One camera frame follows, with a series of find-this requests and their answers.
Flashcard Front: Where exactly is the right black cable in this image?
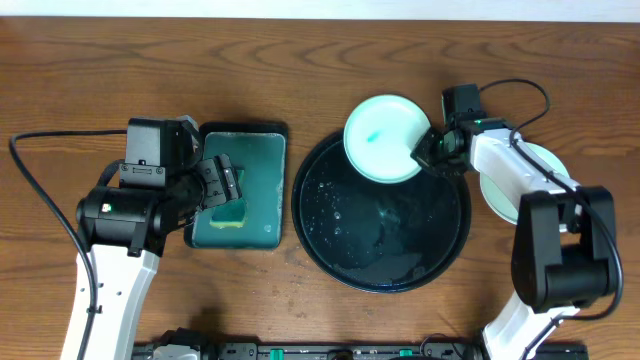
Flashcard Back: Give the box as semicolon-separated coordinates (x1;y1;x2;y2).
477;78;625;360

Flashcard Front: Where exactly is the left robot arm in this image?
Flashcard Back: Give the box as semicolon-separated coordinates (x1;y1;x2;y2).
61;116;241;359

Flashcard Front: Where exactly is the black rectangular water tray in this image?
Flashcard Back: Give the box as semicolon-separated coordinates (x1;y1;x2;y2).
184;122;288;250

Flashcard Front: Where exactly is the black cable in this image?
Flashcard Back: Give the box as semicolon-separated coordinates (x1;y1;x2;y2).
8;129;129;360
477;78;625;360

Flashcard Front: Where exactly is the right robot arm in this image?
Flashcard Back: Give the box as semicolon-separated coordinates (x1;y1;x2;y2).
411;118;624;359

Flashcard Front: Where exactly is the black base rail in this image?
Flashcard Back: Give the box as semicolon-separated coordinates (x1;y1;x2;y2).
130;327;590;360

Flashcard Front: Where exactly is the left black cable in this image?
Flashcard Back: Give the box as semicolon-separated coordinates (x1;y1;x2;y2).
8;129;129;360

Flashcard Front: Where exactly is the yellow green sponge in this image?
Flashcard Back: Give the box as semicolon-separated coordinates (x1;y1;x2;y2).
209;197;247;229

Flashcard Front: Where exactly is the mint green plate with stain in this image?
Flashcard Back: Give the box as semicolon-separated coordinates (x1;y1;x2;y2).
480;142;569;225

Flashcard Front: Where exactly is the black round tray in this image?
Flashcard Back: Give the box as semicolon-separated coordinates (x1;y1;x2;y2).
291;131;472;293

